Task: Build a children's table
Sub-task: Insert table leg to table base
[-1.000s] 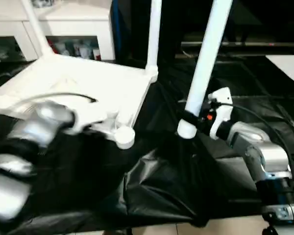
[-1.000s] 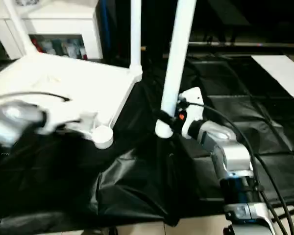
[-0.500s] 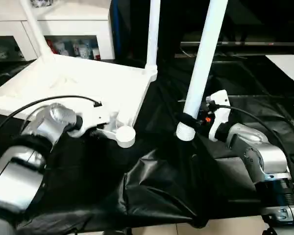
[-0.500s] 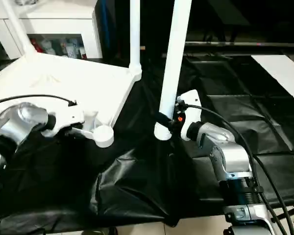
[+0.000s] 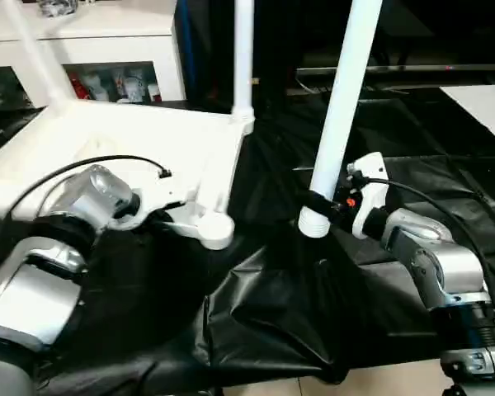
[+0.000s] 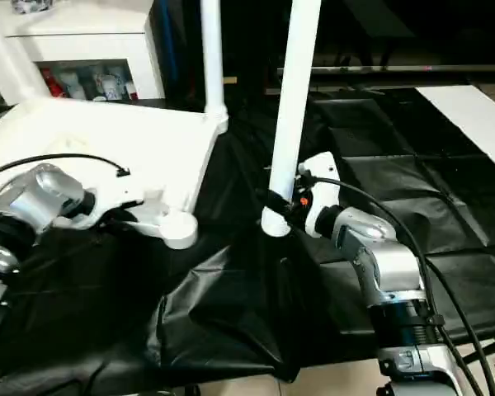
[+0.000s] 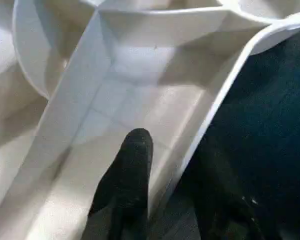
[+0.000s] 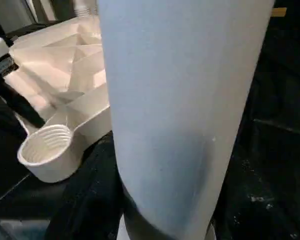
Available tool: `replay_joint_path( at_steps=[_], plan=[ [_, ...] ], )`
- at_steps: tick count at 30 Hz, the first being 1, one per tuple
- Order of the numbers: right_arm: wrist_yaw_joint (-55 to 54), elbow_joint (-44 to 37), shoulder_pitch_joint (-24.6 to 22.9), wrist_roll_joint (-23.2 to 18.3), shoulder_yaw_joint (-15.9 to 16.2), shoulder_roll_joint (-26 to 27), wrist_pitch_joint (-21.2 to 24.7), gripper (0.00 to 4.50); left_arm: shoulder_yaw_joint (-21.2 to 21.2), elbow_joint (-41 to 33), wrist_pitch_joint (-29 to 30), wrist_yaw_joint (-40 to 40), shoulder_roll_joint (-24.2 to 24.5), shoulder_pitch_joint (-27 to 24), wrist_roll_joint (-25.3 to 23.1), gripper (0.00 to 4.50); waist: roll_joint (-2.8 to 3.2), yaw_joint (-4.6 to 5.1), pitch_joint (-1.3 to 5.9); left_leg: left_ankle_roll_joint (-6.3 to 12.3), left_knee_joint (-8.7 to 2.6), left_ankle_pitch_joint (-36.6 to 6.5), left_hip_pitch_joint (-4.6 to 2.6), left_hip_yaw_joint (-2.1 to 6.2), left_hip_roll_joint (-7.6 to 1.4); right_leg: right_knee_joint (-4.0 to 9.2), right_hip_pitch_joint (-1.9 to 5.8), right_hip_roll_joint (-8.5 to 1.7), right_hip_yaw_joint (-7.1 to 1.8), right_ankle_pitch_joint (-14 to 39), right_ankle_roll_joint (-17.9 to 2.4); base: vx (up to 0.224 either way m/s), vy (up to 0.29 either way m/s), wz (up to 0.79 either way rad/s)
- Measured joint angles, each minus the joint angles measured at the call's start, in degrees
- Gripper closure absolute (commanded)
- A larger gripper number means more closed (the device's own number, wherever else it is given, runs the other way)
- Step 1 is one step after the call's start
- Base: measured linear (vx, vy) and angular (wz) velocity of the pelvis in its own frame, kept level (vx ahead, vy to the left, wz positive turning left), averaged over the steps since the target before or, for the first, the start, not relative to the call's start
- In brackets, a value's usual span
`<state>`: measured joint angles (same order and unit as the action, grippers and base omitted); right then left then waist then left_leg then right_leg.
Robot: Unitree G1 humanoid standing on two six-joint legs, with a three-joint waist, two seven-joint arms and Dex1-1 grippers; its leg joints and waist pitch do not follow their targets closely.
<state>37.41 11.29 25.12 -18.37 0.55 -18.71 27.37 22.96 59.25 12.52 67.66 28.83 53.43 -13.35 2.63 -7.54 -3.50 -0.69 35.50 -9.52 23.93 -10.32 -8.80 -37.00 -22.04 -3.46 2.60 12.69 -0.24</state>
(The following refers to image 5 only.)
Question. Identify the white plastic table top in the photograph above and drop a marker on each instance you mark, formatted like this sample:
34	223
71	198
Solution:
128	132

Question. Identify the white plastic table leg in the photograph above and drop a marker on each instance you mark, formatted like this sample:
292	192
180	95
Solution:
243	53
41	62
342	103

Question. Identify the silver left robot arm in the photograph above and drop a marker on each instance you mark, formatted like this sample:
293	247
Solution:
99	194

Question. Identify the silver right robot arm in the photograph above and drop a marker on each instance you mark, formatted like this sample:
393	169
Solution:
449	260

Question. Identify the black table mat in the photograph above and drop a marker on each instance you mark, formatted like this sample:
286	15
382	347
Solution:
293	309

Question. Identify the red bottle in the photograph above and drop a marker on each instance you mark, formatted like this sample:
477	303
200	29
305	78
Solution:
77	86

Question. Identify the white flat board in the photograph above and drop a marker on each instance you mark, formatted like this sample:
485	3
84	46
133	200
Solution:
482	111

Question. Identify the white glass-door cabinet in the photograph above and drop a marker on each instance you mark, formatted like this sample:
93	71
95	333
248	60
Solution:
107	45

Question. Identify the clear glass ornament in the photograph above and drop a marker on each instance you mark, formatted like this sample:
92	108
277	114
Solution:
59	7

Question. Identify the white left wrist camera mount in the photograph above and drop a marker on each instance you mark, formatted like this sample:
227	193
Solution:
161	194

